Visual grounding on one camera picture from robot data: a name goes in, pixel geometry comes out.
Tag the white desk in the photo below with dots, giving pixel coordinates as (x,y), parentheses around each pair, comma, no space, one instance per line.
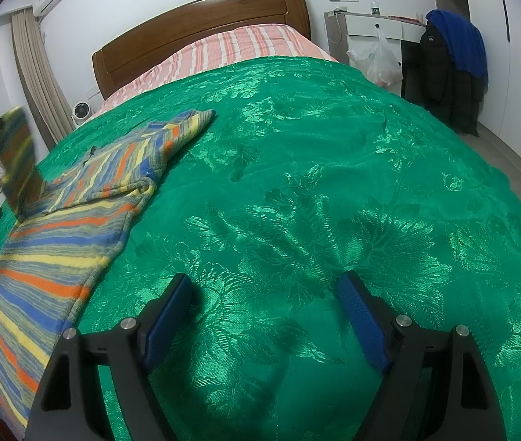
(389,27)

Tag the wooden headboard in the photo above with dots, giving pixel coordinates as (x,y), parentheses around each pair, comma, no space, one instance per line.
(196,18)

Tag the striped knit sweater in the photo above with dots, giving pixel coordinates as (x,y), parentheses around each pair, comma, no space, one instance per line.
(58,248)

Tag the blue garment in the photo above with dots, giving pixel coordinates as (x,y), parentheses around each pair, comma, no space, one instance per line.
(462,41)

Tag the green floral blanket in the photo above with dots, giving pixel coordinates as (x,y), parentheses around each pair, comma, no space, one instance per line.
(311,193)

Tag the pink striped bed sheet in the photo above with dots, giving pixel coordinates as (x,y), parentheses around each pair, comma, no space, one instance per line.
(223,48)

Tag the black jacket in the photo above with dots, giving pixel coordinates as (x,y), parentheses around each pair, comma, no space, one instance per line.
(444,82)

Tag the white plastic bag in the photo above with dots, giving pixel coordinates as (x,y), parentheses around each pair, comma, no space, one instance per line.
(382,64)

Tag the clear plastic bottle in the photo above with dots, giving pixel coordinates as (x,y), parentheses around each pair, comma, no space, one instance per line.
(374,7)

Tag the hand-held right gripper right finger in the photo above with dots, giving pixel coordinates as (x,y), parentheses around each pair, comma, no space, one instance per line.
(361,321)

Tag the beige curtain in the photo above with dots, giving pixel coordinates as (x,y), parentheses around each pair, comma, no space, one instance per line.
(40,78)

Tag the small white fan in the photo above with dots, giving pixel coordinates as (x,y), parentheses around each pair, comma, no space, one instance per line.
(80,112)

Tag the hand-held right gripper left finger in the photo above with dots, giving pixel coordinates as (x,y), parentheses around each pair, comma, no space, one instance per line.
(168,326)

